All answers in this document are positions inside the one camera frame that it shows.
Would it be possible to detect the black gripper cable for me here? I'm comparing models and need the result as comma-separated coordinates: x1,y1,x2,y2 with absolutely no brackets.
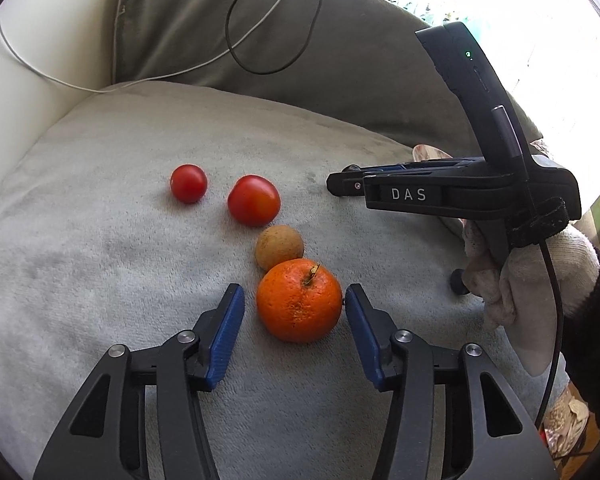
532,240,566,428

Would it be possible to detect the white armrest panel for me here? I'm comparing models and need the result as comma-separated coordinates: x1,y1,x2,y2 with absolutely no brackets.
0,0,126,211

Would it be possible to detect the large red cherry tomato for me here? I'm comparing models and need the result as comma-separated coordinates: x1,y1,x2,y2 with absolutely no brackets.
227,174,282,227

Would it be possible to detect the dark grey backrest cushion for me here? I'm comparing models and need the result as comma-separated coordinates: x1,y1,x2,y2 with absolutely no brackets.
111,0,543,158

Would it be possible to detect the bumpy mandarin with stem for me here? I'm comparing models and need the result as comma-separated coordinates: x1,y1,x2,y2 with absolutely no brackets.
256,258,344,345

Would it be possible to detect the brown longan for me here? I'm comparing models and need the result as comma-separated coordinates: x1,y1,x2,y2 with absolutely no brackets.
255,225,305,272

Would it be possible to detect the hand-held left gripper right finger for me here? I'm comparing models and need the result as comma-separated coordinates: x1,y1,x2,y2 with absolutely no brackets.
345,282,561,480

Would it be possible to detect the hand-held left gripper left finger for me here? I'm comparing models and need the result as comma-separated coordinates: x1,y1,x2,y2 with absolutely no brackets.
32,282,246,480

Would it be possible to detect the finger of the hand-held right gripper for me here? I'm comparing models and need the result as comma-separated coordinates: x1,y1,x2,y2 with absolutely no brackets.
326,170,366,198
342,156,487,175

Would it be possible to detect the person's right forearm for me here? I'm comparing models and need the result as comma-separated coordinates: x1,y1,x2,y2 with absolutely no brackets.
560,247,600,441

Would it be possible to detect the small red cherry tomato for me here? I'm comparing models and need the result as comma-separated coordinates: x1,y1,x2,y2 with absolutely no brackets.
170,164,208,204

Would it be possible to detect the person's right hand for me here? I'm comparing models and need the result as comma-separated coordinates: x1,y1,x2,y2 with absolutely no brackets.
462,220,600,377

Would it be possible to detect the white cable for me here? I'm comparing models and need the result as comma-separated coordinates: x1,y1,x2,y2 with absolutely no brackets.
0,0,301,94

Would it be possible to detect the dark purple grape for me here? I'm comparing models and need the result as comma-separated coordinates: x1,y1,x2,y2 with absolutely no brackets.
449,269,473,295

